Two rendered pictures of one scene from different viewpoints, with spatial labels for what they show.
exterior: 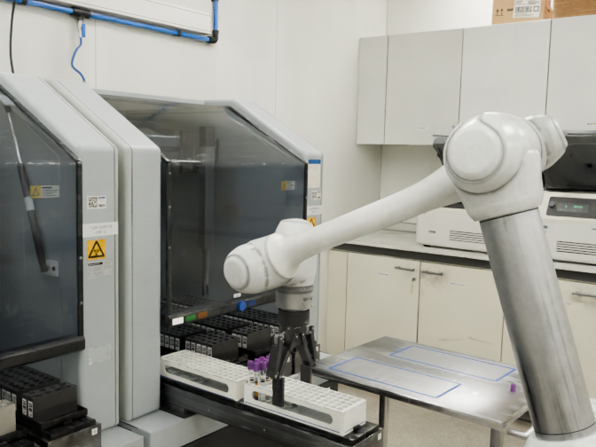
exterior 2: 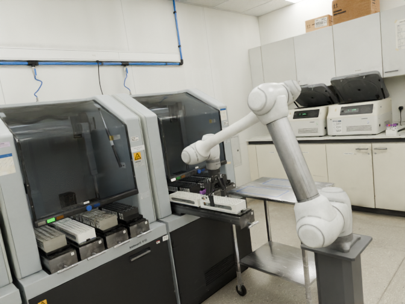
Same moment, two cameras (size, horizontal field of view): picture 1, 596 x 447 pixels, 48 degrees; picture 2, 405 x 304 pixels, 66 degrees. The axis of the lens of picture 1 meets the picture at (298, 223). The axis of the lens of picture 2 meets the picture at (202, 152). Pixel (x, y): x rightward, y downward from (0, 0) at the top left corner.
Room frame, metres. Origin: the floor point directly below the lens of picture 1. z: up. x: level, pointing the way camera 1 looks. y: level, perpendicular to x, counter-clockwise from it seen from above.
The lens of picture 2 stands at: (-0.31, -0.22, 1.44)
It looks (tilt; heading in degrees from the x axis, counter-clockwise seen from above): 8 degrees down; 9
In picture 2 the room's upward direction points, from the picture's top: 8 degrees counter-clockwise
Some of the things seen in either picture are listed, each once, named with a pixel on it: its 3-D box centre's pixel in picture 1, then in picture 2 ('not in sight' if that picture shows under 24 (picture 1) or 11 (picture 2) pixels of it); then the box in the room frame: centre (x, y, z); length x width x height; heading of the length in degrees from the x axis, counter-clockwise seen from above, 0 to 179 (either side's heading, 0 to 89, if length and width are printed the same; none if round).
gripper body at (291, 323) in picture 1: (294, 326); (214, 175); (1.56, 0.00, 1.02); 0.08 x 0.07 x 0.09; 143
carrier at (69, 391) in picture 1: (53, 403); (130, 214); (1.47, 0.55, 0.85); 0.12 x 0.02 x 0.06; 143
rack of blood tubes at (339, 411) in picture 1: (302, 403); (222, 204); (1.54, -0.02, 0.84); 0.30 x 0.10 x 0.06; 53
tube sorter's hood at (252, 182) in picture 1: (187, 198); (173, 132); (2.11, 0.35, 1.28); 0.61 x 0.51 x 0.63; 143
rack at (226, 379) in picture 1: (208, 375); (188, 199); (1.73, 0.23, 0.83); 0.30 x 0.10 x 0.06; 53
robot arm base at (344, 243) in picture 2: not in sight; (337, 234); (1.24, -0.61, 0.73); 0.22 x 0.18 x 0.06; 143
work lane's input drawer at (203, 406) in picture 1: (259, 412); (207, 210); (1.62, 0.09, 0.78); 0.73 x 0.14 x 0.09; 53
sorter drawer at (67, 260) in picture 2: not in sight; (42, 245); (1.24, 1.01, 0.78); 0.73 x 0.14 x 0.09; 53
